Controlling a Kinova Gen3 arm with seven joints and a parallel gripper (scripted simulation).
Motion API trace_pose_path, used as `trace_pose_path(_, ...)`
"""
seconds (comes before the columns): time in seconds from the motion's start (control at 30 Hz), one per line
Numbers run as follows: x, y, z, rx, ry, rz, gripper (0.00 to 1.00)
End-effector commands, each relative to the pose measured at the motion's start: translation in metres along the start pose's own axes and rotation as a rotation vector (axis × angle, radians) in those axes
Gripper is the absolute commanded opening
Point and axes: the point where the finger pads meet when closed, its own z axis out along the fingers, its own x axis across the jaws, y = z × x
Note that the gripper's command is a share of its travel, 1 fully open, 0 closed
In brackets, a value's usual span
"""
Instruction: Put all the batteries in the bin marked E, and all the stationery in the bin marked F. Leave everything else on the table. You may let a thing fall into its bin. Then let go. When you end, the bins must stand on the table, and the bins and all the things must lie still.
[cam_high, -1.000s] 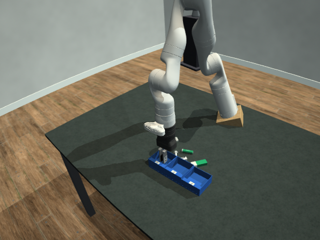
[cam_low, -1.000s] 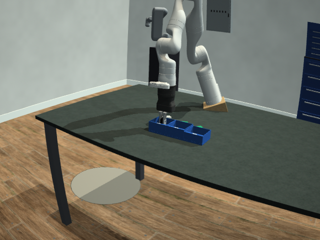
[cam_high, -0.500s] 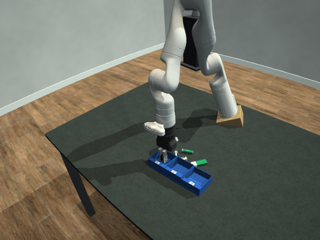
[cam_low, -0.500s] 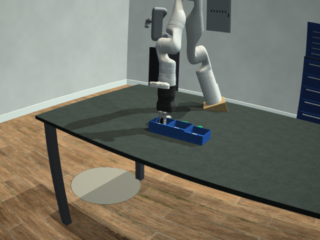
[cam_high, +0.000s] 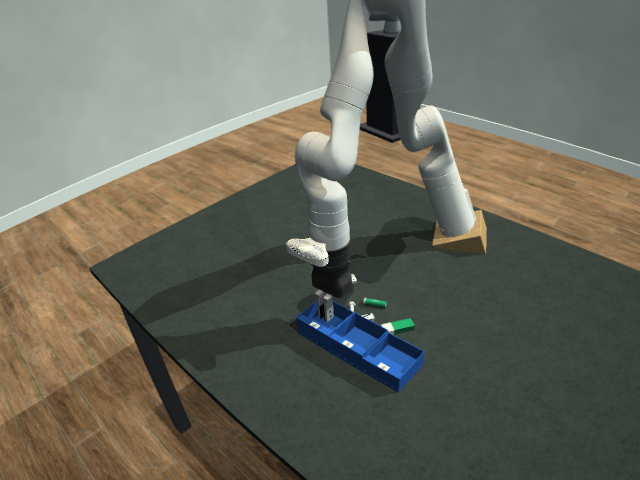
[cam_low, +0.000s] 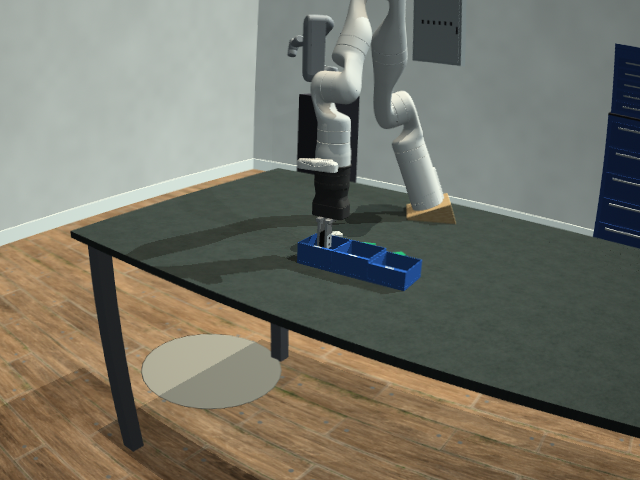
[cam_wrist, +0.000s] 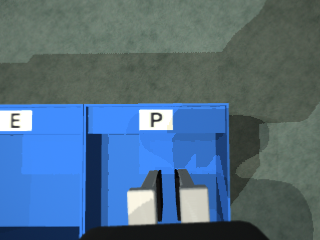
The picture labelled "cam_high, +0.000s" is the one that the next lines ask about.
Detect green aa battery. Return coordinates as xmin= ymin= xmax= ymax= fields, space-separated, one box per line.
xmin=363 ymin=298 xmax=387 ymax=308

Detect blue three-compartment bin rack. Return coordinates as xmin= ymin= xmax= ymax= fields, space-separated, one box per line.
xmin=296 ymin=301 xmax=424 ymax=393

